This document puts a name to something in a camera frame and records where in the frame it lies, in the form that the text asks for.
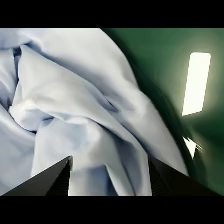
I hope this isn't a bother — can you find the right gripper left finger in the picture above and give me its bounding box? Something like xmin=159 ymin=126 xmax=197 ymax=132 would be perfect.
xmin=2 ymin=155 xmax=74 ymax=197

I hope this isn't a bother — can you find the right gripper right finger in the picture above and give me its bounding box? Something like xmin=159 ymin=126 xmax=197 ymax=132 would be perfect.
xmin=148 ymin=155 xmax=219 ymax=197

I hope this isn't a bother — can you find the pale blue shirt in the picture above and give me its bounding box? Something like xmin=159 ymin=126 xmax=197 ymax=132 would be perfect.
xmin=0 ymin=28 xmax=190 ymax=197

